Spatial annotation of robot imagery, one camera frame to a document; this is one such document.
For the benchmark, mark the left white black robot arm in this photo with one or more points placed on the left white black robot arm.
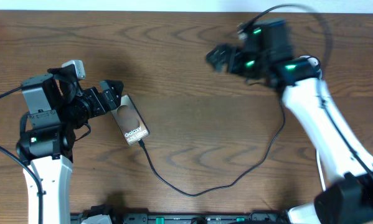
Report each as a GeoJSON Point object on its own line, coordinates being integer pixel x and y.
{"type": "Point", "coordinates": [57, 107]}

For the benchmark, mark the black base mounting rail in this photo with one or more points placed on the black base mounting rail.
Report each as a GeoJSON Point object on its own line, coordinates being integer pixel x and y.
{"type": "Point", "coordinates": [109, 214]}

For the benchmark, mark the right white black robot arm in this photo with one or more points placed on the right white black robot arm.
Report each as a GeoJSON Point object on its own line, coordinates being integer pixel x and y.
{"type": "Point", "coordinates": [267, 54]}

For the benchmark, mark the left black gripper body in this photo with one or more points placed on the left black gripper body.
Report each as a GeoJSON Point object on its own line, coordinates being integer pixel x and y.
{"type": "Point", "coordinates": [77, 107]}

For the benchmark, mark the white power strip red switches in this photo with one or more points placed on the white power strip red switches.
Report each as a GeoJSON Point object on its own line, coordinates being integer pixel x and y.
{"type": "Point", "coordinates": [316, 64]}

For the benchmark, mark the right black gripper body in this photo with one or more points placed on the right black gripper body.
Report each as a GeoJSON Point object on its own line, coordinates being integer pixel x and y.
{"type": "Point", "coordinates": [246, 64]}

